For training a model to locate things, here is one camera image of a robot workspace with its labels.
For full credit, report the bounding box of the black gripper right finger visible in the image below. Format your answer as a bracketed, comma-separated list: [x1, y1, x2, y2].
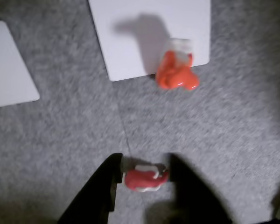
[169, 152, 233, 224]

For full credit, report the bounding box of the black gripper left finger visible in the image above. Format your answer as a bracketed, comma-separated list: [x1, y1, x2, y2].
[57, 153, 124, 224]

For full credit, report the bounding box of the orange shrimp sushi toy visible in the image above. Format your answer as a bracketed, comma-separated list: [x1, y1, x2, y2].
[155, 38, 200, 91]

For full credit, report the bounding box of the red tuna sushi toy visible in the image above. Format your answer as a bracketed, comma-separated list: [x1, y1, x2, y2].
[124, 163, 170, 193]

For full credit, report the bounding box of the gray carpet tile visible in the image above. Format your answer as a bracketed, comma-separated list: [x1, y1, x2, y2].
[0, 0, 145, 224]
[112, 0, 280, 224]

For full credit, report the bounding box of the white rectangular card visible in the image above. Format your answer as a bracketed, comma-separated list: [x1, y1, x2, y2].
[88, 0, 211, 82]
[0, 20, 41, 109]

